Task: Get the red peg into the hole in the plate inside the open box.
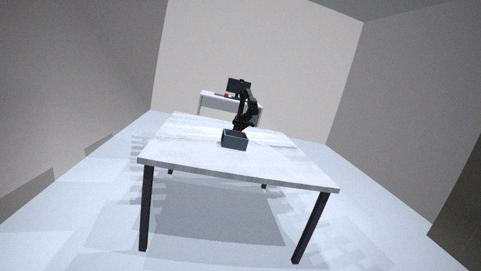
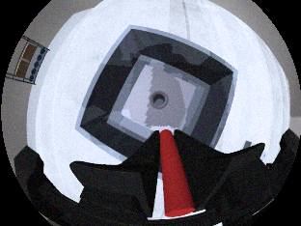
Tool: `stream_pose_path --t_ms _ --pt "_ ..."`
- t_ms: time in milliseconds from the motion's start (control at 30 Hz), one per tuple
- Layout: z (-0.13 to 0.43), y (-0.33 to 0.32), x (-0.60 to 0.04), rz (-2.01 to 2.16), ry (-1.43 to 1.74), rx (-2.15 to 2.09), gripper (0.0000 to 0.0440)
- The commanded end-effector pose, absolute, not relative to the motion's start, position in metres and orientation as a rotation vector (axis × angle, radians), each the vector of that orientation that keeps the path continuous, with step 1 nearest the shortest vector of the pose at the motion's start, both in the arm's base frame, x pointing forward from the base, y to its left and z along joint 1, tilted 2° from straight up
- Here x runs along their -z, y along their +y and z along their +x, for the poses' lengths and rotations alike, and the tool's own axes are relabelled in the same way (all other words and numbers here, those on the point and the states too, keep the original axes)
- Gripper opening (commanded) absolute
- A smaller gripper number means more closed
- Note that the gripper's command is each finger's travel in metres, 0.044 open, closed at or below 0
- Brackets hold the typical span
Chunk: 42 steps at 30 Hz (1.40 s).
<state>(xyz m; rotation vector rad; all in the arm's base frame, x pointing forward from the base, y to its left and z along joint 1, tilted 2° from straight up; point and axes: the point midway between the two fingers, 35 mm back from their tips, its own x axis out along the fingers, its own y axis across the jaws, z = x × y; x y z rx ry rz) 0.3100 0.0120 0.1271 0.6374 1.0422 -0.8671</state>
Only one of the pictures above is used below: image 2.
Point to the red peg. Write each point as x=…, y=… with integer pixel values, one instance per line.
x=176, y=192

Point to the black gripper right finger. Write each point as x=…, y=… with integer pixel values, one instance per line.
x=206, y=169

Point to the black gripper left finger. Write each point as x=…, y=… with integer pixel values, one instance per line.
x=136, y=175

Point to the grey square plate with hole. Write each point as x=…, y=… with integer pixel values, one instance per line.
x=151, y=85

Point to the dark grey open box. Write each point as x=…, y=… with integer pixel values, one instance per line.
x=101, y=118

